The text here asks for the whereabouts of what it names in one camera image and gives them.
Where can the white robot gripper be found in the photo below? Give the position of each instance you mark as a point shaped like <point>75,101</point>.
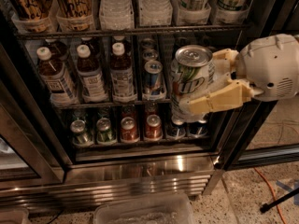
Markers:
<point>270,68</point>

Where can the blue Pepsi can right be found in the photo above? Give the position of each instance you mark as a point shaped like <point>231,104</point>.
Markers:
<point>198,128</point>

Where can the blue pepsi can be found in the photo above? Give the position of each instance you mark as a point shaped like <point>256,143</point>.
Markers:
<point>198,128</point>
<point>176,129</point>

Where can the glass fridge door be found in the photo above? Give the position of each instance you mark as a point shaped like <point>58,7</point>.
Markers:
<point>263,133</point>

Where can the Red Bull can left front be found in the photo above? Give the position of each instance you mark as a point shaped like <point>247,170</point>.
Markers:
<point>153,78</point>

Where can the blue Pepsi can left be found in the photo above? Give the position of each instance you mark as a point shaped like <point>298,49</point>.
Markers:
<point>176,129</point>

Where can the red cola can right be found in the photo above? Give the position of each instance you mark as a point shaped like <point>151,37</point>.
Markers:
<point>153,128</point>

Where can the red cola can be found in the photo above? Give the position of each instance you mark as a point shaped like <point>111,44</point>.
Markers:
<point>153,128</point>
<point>129,132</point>

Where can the red cola can left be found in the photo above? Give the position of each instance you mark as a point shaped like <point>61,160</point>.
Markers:
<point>129,132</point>

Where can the stainless steel fridge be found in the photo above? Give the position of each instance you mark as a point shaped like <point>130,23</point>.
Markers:
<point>52,172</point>

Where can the green soda can right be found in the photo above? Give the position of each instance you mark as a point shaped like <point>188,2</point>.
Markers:
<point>105,133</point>

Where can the green soda can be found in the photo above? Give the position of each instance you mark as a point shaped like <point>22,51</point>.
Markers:
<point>105,133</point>
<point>81,135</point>

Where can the green soda can left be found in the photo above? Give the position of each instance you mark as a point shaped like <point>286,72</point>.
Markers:
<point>81,135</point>

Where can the gold LaCroix can right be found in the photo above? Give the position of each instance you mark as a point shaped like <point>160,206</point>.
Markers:
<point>74,0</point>

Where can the gold lacroix can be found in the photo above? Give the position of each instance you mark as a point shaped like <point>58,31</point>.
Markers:
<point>74,0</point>
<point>29,2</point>

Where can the gold LaCroix can left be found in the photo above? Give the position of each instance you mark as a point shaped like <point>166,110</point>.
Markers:
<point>29,2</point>

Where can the clear water bottle right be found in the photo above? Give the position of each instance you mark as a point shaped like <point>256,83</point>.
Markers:
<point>154,0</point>

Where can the clear water bottle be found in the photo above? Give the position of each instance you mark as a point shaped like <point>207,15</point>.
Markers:
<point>154,0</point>
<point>115,7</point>

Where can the iced tea bottle right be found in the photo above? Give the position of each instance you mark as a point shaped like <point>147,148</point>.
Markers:
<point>121,71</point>

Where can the iced tea bottle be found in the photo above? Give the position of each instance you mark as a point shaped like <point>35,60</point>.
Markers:
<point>121,71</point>
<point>63,90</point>
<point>91,76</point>

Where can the clear water bottle left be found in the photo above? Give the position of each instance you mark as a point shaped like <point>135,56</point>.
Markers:
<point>115,7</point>

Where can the black tripod leg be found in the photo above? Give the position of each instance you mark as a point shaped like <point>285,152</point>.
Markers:
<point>267,206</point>

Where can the iced tea bottle middle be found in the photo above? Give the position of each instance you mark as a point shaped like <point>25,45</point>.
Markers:
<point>91,76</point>

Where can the clear plastic bin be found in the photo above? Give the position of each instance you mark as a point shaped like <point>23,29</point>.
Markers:
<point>165,208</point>

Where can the iced tea bottle left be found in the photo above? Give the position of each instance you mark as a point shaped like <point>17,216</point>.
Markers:
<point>63,90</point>

